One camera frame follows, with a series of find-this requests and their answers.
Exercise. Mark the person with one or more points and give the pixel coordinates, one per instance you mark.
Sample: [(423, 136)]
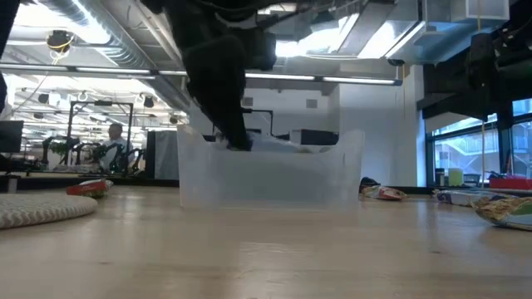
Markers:
[(114, 145)]

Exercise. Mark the black monitor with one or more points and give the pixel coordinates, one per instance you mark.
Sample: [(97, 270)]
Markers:
[(10, 137)]

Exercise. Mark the black robot station frame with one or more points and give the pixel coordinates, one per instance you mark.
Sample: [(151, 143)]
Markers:
[(266, 111), (101, 103)]

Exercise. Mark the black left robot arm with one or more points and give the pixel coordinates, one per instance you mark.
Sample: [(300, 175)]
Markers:
[(195, 16)]

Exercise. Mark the white and red granola bar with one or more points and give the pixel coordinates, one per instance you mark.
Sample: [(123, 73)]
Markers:
[(384, 193)]

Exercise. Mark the small black rounded object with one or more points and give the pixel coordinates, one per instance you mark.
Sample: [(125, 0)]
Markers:
[(369, 182)]

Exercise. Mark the clear plastic bin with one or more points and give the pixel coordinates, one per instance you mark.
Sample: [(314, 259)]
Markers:
[(270, 182)]

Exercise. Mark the light green bottle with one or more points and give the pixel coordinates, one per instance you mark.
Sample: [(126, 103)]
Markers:
[(455, 177)]

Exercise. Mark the dark partition panel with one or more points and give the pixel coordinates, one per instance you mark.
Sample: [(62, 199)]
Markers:
[(150, 158)]

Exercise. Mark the long ceiling light strip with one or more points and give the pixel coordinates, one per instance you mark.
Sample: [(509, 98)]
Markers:
[(112, 70)]

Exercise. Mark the black equipment box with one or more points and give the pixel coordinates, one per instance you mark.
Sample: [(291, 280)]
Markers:
[(320, 137)]

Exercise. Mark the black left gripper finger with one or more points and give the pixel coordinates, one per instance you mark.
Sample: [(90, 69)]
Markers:
[(232, 124)]

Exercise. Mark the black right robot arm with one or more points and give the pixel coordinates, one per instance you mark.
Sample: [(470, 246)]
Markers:
[(515, 50)]

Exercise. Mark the white woven round mat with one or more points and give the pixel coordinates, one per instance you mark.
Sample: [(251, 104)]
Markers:
[(41, 209)]

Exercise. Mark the red box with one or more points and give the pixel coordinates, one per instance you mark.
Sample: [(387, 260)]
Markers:
[(510, 183)]

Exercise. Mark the green yellow granola bar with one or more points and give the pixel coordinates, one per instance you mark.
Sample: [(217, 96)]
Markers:
[(505, 214)]

